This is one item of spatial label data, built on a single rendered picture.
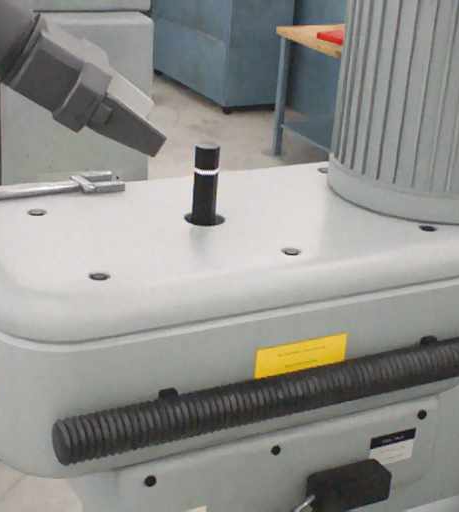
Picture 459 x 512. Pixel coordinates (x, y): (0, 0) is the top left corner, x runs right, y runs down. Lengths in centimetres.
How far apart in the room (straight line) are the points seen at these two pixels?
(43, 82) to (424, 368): 40
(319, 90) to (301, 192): 741
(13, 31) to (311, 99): 773
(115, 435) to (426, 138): 39
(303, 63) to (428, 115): 766
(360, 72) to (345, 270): 20
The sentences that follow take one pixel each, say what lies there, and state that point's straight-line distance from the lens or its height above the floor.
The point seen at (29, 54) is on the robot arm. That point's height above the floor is 204.
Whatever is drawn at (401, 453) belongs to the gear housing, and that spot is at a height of 168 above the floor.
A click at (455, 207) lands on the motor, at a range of 100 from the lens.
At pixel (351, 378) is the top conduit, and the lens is 91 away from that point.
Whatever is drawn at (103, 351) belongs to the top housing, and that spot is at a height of 185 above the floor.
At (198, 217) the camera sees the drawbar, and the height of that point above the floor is 189.
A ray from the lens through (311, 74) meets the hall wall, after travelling 854.
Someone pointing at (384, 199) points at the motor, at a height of 191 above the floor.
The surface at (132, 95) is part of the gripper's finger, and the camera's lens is 97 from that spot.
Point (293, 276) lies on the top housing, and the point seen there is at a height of 188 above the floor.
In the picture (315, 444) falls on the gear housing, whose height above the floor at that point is 171.
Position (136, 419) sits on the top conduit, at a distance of 82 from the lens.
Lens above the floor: 223
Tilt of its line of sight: 23 degrees down
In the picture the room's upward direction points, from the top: 4 degrees clockwise
